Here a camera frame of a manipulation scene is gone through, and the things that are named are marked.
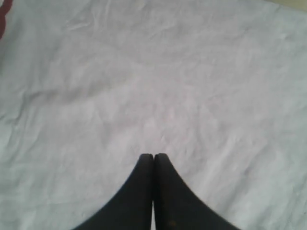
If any white t-shirt with red lettering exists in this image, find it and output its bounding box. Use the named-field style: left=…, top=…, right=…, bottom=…
left=0, top=0, right=307, bottom=230

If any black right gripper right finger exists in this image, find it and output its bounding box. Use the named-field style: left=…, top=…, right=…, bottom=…
left=153, top=153, right=238, bottom=230

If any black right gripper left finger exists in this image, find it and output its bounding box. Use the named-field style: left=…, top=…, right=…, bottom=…
left=76, top=154, right=154, bottom=230

